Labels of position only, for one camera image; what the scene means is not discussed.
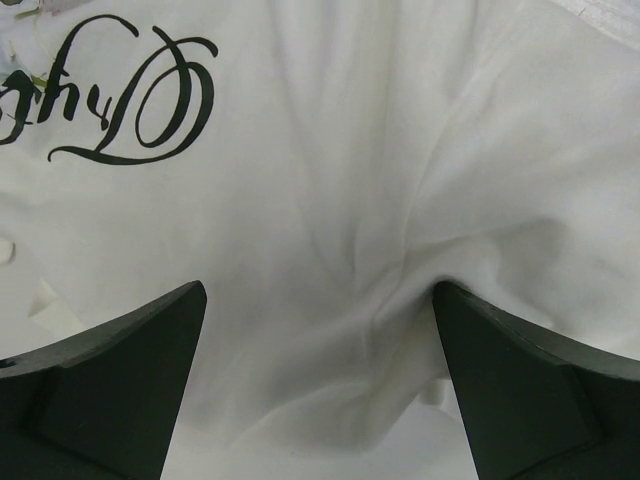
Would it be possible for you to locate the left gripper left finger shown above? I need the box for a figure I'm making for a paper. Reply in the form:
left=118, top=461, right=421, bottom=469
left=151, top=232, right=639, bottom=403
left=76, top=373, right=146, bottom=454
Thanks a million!
left=1, top=281, right=207, bottom=479

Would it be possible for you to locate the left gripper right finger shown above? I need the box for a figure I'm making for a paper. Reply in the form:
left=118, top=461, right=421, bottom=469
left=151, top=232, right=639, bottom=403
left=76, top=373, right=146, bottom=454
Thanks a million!
left=432, top=282, right=639, bottom=480

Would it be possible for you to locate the white floral t shirt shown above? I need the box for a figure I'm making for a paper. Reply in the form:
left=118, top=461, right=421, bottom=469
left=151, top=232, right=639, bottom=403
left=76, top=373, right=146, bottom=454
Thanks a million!
left=1, top=1, right=639, bottom=479

